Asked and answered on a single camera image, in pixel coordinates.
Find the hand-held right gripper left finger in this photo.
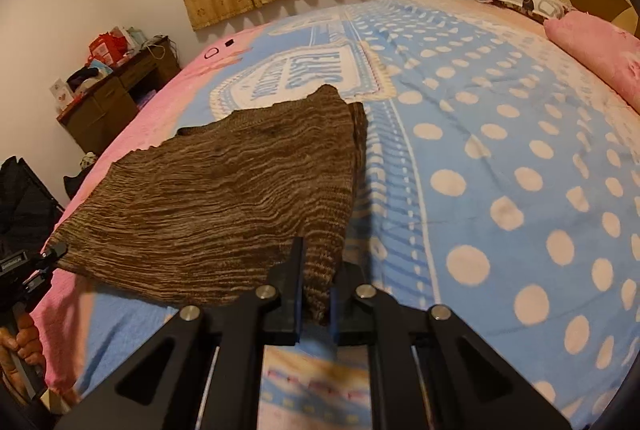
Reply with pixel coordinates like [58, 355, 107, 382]
[52, 236, 307, 430]

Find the person's left hand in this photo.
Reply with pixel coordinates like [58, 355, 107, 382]
[0, 312, 47, 406]

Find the black bag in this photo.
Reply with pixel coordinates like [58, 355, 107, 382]
[62, 152, 98, 200]

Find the pink pillow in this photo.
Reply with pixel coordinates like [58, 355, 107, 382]
[543, 10, 640, 116]

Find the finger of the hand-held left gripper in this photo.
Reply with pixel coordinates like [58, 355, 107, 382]
[40, 241, 69, 267]

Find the polka dot printed blanket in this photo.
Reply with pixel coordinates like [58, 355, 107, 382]
[30, 0, 640, 430]

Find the red gift bag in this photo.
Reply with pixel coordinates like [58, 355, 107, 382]
[89, 27, 128, 66]

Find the white printed box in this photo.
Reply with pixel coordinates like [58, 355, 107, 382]
[50, 79, 76, 108]

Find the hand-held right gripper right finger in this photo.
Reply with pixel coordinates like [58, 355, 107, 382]
[330, 260, 573, 430]

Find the dark clothes pile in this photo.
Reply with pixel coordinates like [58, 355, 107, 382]
[67, 66, 108, 93]

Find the brown wooden desk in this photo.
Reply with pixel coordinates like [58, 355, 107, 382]
[56, 35, 182, 156]

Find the brown knit sweater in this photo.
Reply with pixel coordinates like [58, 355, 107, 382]
[50, 84, 370, 326]

